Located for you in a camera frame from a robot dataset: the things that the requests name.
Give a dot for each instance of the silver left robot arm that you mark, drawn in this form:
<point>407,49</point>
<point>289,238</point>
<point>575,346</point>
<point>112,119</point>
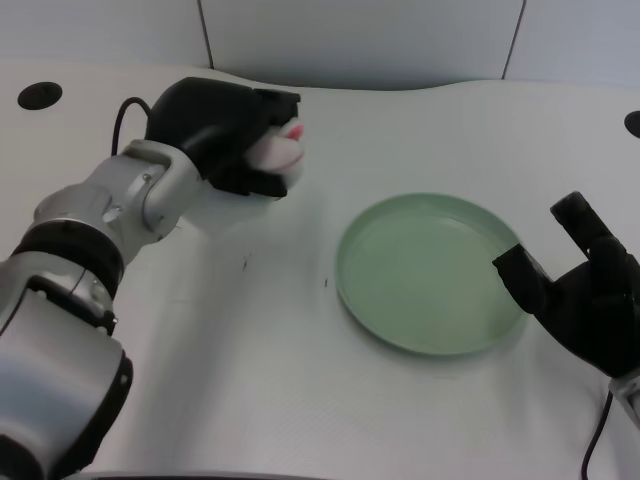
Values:
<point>70,280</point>

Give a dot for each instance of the white plush rabbit doll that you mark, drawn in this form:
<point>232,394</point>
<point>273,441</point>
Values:
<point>280,150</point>

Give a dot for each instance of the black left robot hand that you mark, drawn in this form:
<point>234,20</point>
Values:
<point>225,135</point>

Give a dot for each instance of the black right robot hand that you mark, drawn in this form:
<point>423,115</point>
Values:
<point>587,305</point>

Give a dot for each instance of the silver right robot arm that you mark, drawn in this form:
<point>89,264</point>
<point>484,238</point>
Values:
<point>629,400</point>

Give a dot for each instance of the light green round plate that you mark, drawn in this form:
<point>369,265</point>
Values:
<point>425,275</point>

